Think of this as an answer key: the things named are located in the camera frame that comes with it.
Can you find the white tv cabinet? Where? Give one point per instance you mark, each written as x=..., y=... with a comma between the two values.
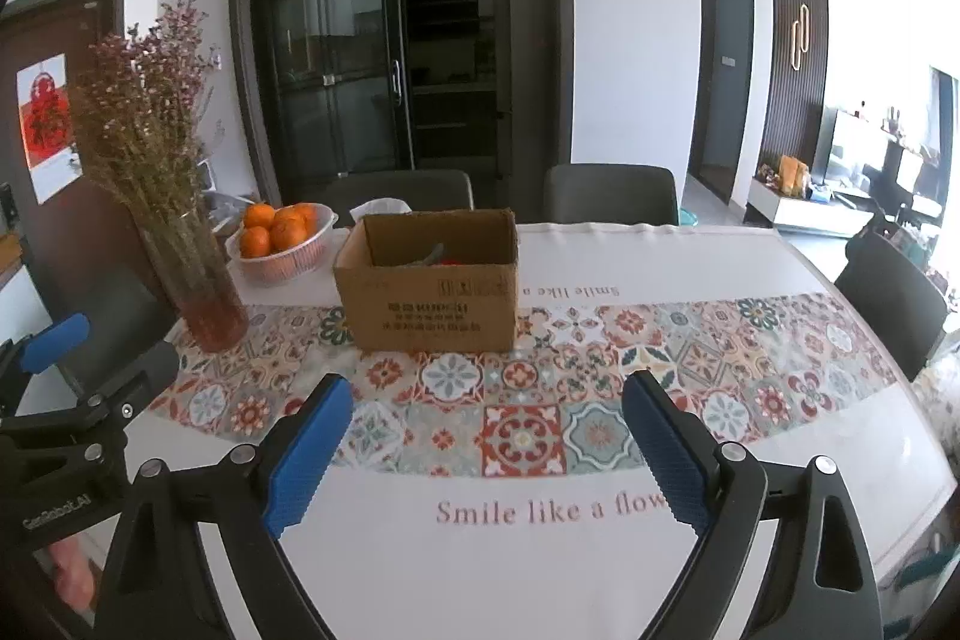
x=810, y=209

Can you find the dark interior door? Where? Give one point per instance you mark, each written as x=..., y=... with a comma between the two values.
x=724, y=85

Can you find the white fruit basket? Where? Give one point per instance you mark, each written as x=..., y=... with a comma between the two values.
x=289, y=261

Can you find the patterned tablecloth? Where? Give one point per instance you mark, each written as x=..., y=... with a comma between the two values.
x=525, y=550

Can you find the dark grey chair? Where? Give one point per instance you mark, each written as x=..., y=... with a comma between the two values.
x=401, y=194
x=112, y=310
x=611, y=194
x=892, y=302

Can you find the brown wooden door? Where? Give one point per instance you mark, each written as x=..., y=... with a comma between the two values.
x=75, y=220

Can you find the dark glass sliding door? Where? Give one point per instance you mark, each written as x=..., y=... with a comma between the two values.
x=397, y=25

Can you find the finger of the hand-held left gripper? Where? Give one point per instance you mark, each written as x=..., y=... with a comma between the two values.
x=56, y=340
x=142, y=370

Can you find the red paper door decoration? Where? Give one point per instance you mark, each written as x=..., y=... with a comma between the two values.
x=46, y=123

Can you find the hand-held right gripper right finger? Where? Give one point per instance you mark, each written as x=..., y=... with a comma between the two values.
x=667, y=452

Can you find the orange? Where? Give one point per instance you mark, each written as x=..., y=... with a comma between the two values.
x=255, y=241
x=259, y=214
x=304, y=211
x=289, y=232

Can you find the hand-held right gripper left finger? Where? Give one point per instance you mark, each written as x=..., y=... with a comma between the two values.
x=307, y=452

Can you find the person's left hand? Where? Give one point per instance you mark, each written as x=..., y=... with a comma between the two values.
x=67, y=572

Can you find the white tissue pack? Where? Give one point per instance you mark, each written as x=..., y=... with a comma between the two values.
x=380, y=207

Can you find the brown cardboard box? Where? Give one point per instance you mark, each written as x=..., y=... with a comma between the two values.
x=431, y=302

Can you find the gold wall ornament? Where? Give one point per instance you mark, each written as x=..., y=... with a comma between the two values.
x=799, y=36

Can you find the glass vase with dried flowers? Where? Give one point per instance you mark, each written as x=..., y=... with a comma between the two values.
x=191, y=280

